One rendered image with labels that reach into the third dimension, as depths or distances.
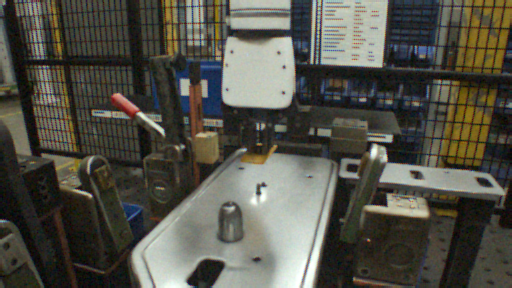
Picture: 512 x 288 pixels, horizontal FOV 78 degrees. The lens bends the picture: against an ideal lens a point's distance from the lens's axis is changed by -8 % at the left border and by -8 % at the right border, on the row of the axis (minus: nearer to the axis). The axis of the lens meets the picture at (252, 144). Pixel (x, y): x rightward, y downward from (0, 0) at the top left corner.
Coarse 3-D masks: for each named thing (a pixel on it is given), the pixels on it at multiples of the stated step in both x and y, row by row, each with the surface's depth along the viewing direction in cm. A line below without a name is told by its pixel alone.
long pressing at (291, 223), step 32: (288, 160) 69; (320, 160) 69; (192, 192) 55; (224, 192) 56; (288, 192) 56; (320, 192) 56; (160, 224) 46; (192, 224) 47; (256, 224) 47; (288, 224) 47; (320, 224) 47; (160, 256) 40; (192, 256) 40; (224, 256) 40; (256, 256) 40; (288, 256) 40; (320, 256) 41
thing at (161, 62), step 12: (156, 60) 52; (168, 60) 53; (180, 60) 52; (156, 72) 53; (168, 72) 55; (156, 84) 53; (168, 84) 55; (168, 96) 53; (168, 108) 54; (180, 108) 57; (168, 120) 55; (180, 120) 57; (168, 132) 55; (180, 132) 58; (168, 144) 56
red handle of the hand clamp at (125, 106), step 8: (120, 96) 58; (120, 104) 57; (128, 104) 58; (128, 112) 57; (136, 112) 57; (136, 120) 58; (144, 120) 57; (152, 128) 57; (160, 128) 58; (160, 136) 57
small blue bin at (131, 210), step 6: (126, 204) 95; (132, 204) 94; (126, 210) 95; (132, 210) 95; (138, 210) 91; (126, 216) 96; (132, 216) 88; (138, 216) 91; (132, 222) 89; (138, 222) 92; (132, 228) 89; (138, 228) 92; (138, 234) 92
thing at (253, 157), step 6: (258, 144) 57; (258, 150) 52; (270, 150) 54; (246, 156) 52; (252, 156) 52; (258, 156) 52; (264, 156) 52; (246, 162) 50; (252, 162) 50; (258, 162) 49; (264, 162) 50
